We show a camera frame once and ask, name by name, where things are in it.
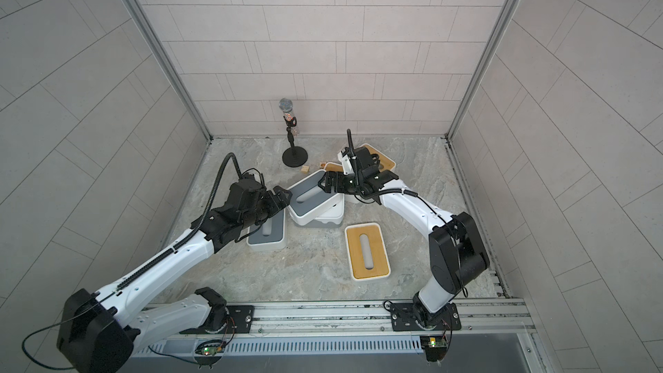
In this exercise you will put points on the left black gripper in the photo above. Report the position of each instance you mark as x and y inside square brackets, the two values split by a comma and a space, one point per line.
[268, 196]

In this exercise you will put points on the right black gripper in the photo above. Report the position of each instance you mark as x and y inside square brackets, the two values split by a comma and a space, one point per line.
[342, 186]

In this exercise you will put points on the wooden lid tissue box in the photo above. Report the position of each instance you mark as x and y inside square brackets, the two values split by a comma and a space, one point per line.
[366, 251]
[386, 158]
[336, 167]

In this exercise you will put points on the grey lid tissue box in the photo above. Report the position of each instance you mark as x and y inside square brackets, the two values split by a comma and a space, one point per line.
[271, 236]
[309, 201]

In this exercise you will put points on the white lid tissue box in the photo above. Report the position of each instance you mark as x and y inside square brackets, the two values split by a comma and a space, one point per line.
[328, 215]

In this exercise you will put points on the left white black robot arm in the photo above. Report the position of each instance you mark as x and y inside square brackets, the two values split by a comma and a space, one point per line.
[101, 330]

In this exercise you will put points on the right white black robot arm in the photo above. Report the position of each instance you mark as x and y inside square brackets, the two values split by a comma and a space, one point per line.
[457, 254]

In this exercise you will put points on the black microphone stand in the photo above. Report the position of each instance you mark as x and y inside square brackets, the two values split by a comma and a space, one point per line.
[294, 156]

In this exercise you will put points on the left circuit board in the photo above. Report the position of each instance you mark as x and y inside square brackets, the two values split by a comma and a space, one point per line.
[208, 353]

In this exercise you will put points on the circuit board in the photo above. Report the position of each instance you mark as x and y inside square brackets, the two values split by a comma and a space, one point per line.
[435, 348]
[208, 353]

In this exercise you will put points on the right circuit board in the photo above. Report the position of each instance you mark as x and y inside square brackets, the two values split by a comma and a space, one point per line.
[435, 348]

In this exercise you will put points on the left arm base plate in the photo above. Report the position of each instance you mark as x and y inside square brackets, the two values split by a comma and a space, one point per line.
[233, 319]

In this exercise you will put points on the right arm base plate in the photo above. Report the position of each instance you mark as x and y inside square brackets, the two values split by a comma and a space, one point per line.
[413, 317]

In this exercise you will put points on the aluminium mounting rail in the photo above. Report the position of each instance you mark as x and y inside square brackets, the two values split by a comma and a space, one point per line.
[314, 319]

